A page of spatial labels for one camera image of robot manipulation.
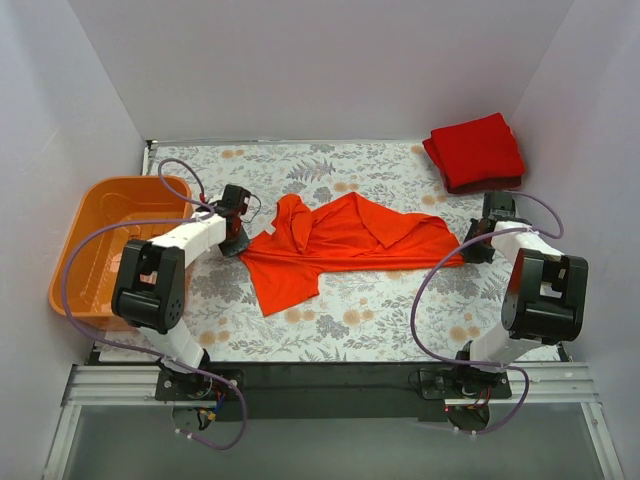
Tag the folded dark red t-shirt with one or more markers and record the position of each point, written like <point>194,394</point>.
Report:
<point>484,185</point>

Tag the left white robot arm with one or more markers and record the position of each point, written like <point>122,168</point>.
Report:
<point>151,283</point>

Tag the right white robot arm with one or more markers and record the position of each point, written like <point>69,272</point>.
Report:
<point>545,295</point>

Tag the orange t-shirt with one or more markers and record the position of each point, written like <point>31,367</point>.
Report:
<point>348,234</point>

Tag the floral patterned table mat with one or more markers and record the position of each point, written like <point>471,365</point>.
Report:
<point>357,316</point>

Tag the aluminium frame rail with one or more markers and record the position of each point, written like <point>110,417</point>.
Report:
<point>330,421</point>

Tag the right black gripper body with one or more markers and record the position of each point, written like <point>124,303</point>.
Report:
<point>476,247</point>

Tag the orange plastic basket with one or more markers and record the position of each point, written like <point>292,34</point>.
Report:
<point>93,272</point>

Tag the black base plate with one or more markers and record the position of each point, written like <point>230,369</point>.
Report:
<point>333,390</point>

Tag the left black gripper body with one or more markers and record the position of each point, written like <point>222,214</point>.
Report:
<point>233,245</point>

